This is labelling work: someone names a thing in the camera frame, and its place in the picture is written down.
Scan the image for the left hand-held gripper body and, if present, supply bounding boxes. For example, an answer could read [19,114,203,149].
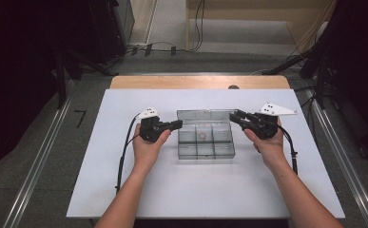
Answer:
[136,106,175,143]

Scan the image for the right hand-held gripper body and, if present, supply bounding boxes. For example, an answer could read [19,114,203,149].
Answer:
[246,103,298,141]

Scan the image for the clear plastic compartment box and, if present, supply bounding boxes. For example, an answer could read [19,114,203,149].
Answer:
[176,108,239,161]

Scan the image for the person's left hand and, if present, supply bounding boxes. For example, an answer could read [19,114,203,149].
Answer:
[131,123,172,172]

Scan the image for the person's right hand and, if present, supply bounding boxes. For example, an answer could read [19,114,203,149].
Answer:
[242,118,289,169]

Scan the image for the wooden table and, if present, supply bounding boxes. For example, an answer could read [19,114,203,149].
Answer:
[109,75,291,90]

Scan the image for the white table cover board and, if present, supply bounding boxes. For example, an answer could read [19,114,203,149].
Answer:
[66,88,346,219]

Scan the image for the black metal stand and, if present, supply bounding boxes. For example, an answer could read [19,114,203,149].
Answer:
[52,47,119,110]

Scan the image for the light wooden shelf unit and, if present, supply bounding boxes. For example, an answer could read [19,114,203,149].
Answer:
[185,0,338,55]

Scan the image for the dark cabinet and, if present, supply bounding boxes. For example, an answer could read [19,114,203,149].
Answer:
[86,0,136,65]

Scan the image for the black curtain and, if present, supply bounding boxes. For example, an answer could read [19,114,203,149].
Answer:
[0,0,92,179]
[299,0,368,161]

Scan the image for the right hand-held gripper cable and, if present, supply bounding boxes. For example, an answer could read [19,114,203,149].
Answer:
[276,124,300,176]

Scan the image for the hand-held gripper cable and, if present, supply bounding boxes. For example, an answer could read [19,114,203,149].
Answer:
[276,124,300,176]
[115,113,142,195]

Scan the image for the left hand-held gripper cable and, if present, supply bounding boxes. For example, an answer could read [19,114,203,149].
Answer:
[115,113,142,195]

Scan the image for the thin black floor cable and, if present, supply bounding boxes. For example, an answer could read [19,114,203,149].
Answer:
[107,41,195,69]

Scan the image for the hanging black cable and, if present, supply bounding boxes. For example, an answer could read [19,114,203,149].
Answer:
[192,0,205,52]

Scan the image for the metal floor rail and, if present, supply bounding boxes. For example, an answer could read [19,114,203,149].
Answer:
[304,89,368,228]
[2,80,75,228]

